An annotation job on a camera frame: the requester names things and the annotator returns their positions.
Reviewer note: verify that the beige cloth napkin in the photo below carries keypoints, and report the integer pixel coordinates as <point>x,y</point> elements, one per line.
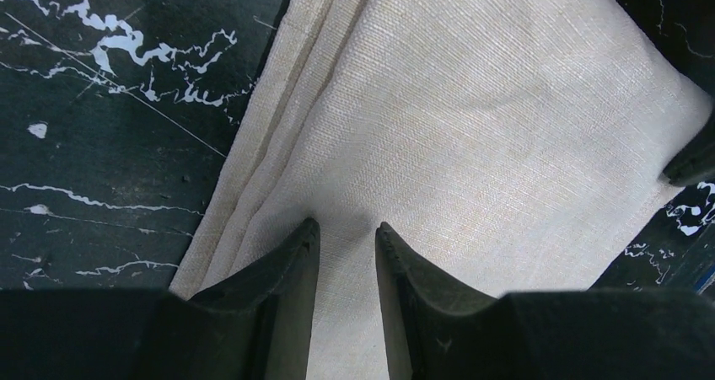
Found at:
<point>517,144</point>

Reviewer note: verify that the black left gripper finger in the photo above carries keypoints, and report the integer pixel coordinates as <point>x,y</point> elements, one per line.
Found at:
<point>437,327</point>
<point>256,324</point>
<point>694,163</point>

